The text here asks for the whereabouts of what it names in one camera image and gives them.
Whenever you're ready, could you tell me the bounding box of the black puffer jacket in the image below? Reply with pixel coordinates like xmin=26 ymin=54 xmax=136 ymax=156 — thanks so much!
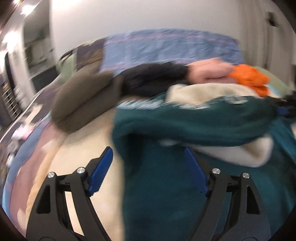
xmin=119 ymin=62 xmax=189 ymax=97

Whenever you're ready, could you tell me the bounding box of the white wire rack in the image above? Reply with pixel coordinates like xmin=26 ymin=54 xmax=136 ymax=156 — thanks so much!
xmin=1 ymin=82 xmax=22 ymax=121

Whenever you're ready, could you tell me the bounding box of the pink quilted jacket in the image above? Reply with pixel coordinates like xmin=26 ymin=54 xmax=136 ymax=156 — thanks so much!
xmin=186 ymin=58 xmax=236 ymax=84

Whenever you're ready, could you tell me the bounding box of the dark green fleece sweatshirt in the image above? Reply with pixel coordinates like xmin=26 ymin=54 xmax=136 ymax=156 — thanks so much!
xmin=112 ymin=95 xmax=295 ymax=240

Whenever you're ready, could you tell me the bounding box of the olive brown fleece garment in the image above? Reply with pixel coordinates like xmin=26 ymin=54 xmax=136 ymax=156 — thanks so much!
xmin=51 ymin=65 xmax=123 ymax=133

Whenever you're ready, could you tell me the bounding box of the cream pink fleece blanket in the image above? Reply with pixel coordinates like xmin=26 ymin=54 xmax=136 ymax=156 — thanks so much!
xmin=2 ymin=108 xmax=125 ymax=240

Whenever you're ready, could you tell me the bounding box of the blue plaid quilt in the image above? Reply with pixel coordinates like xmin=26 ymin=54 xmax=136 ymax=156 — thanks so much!
xmin=76 ymin=28 xmax=245 ymax=76

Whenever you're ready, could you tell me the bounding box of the orange puffer jacket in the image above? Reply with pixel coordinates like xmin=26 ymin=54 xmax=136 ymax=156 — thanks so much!
xmin=228 ymin=64 xmax=269 ymax=97

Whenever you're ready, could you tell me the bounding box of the light green pillow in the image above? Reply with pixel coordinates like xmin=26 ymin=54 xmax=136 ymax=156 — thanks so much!
xmin=56 ymin=50 xmax=77 ymax=83

